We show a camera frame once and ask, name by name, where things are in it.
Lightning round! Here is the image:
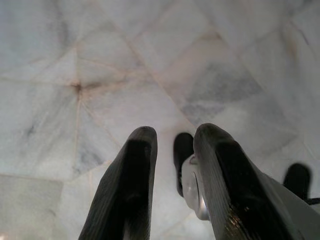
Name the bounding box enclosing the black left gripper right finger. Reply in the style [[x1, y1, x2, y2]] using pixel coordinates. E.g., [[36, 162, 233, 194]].
[[193, 122, 320, 240]]

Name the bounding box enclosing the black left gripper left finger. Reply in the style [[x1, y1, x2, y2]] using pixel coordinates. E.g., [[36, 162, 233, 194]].
[[77, 126, 158, 240]]

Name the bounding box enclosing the silver robot leg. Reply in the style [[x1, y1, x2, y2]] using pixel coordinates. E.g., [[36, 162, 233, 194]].
[[181, 152, 209, 221]]

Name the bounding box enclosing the black robot foot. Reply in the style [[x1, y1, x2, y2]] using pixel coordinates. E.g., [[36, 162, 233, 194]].
[[283, 162, 313, 201]]

